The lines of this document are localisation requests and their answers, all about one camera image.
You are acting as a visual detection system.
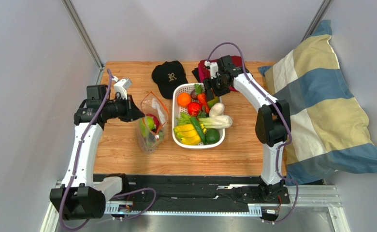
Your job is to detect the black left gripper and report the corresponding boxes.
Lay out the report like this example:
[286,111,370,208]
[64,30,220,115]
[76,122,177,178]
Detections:
[102,94,145,123]

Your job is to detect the orange carrot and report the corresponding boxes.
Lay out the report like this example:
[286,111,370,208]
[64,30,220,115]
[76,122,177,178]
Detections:
[194,84,210,114]

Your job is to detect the orange green mango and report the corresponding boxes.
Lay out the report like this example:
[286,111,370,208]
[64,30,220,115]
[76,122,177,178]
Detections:
[207,96,220,109]

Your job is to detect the green apple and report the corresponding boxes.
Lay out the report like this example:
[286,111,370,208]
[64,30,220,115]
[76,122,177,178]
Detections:
[138,116,155,137]

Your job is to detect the white radish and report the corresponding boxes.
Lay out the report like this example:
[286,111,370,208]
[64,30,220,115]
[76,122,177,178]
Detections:
[209,102,225,117]

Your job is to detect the clear orange-zip plastic bag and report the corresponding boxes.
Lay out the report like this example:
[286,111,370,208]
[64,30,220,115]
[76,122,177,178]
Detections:
[136,92,169,154]

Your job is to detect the pink dragon fruit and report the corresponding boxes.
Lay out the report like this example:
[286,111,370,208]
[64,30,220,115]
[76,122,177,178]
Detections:
[146,114,160,130]

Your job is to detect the orange tangerine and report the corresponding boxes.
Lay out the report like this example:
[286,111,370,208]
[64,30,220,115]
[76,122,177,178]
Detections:
[177,92,192,107]

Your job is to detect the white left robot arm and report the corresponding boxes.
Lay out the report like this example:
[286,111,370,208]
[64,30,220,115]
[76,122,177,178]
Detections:
[50,83,144,223]

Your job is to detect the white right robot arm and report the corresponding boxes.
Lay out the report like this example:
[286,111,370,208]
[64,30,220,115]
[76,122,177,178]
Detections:
[203,55,290,202]

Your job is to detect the dark purple mangosteen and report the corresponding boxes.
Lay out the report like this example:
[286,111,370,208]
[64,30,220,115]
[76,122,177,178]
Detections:
[190,90,198,100]

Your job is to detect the dark red folded cloth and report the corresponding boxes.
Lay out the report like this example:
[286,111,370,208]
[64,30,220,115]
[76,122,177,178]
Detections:
[199,55,249,92]

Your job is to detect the red tomato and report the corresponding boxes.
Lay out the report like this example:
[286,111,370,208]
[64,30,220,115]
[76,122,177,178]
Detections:
[187,101,203,116]

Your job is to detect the white green bok choy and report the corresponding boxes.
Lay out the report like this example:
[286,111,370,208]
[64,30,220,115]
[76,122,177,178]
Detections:
[198,115,233,129]

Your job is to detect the white plastic basket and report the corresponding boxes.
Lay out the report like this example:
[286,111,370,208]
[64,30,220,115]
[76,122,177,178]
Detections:
[171,83,226,149]

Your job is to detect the green cucumber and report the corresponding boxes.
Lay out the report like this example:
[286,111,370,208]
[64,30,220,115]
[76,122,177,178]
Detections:
[190,116,206,145]

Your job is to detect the green avocado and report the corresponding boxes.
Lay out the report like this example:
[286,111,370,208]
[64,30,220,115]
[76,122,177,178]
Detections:
[205,129,220,145]

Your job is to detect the black baseball cap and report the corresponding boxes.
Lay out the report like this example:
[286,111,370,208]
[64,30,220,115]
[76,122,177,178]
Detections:
[151,60,188,99]

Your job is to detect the yellow bananas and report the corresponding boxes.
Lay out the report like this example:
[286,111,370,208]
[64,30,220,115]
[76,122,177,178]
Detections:
[173,124,202,145]

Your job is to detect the striped blue yellow pillow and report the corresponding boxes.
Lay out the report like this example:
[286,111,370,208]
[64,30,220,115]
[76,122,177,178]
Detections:
[259,20,377,185]

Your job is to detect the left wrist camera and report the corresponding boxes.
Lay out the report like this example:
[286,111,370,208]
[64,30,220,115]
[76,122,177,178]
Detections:
[112,76,132,100]

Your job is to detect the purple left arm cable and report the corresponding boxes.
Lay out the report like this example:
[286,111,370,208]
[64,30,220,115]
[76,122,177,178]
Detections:
[58,68,114,231]

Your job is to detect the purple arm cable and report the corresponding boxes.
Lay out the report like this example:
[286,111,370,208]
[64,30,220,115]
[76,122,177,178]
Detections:
[58,68,114,231]
[206,42,300,225]

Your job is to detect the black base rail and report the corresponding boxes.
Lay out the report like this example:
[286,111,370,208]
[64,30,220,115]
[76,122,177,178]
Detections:
[90,174,290,213]

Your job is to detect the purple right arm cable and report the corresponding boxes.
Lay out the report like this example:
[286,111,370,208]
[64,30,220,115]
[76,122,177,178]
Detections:
[206,42,300,225]

